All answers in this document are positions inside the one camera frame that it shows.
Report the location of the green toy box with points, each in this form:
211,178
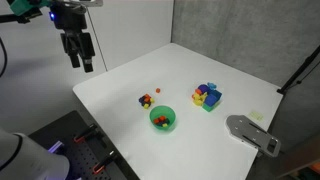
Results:
208,107

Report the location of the small dark purple block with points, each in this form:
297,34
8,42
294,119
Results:
161,123

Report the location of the purple toy ball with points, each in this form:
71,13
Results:
202,89

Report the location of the black mounting bar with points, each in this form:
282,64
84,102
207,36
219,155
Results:
10,18

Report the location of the small yellow block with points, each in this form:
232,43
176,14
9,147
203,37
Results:
146,106
152,100
164,125

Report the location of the black orange clamp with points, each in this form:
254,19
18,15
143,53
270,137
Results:
104,163
85,133

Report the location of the small red block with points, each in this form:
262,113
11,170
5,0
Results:
156,121

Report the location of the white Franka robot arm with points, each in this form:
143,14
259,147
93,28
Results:
26,160

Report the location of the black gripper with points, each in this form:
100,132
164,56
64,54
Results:
68,16

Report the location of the brown wooden shelf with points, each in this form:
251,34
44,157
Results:
300,156

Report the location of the pale yellow sticker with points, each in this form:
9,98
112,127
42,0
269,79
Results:
256,115

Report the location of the orange toy piece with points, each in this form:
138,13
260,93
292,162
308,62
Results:
198,91

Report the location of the grey metal mounting plate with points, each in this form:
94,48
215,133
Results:
250,133

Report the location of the light blue toy piece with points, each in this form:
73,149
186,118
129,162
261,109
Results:
211,85

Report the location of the yellow toy piece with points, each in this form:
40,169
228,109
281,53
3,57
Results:
198,100

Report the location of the small orange block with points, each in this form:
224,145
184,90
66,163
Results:
162,118
147,97
158,90

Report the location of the black perforated base board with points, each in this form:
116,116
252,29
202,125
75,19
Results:
83,156

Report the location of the blue toy box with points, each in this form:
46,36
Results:
213,97

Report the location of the green plastic bowl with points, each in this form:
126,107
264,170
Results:
156,113

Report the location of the black tripod stand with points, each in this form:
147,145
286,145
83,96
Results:
300,70

